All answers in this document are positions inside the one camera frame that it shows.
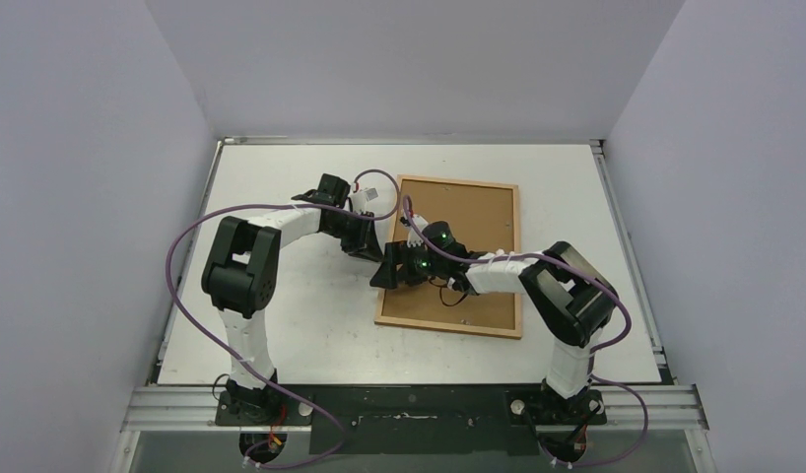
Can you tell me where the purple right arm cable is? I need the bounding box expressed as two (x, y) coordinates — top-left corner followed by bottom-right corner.
(401, 194), (651, 470)

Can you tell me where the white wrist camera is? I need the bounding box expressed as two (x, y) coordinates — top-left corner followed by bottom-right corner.
(348, 187), (378, 215)
(405, 214), (429, 247)

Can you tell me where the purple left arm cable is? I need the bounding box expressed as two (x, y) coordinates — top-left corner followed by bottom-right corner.
(166, 169), (404, 471)

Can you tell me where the brown backing board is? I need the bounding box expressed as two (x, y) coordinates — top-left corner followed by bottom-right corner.
(371, 174), (522, 339)

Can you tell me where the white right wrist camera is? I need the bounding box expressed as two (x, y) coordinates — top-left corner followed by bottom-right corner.
(405, 214), (429, 247)

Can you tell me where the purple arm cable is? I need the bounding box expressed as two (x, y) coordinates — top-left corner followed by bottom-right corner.
(166, 169), (404, 471)
(401, 194), (651, 470)

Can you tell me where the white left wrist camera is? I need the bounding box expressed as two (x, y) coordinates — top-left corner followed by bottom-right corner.
(348, 187), (378, 215)

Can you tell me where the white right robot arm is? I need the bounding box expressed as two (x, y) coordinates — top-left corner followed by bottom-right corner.
(369, 221), (620, 423)

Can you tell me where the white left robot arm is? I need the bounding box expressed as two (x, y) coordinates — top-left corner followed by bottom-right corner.
(201, 174), (382, 425)

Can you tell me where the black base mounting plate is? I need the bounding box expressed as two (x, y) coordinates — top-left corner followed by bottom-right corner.
(215, 384), (607, 459)

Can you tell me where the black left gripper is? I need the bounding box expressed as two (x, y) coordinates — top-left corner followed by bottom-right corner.
(324, 210), (384, 263)

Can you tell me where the aluminium front rail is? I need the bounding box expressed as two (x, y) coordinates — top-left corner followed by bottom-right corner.
(122, 385), (709, 432)

